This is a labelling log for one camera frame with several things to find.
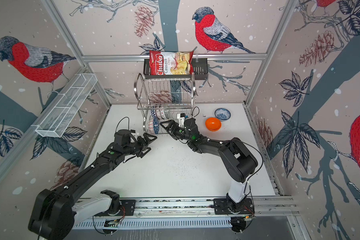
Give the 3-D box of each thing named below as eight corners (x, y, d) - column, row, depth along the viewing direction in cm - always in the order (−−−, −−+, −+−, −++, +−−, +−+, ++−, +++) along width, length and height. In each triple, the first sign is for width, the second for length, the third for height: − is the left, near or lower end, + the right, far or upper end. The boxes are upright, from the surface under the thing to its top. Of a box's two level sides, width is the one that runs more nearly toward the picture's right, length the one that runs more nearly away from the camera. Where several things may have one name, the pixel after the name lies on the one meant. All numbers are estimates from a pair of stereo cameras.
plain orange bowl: (206, 132, 104) (206, 129, 101) (204, 121, 111) (205, 117, 108) (221, 132, 104) (222, 129, 101) (219, 121, 111) (219, 117, 108)
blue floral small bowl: (215, 120, 111) (216, 117, 108) (213, 111, 117) (214, 108, 114) (230, 120, 111) (231, 117, 108) (227, 111, 117) (229, 108, 114)
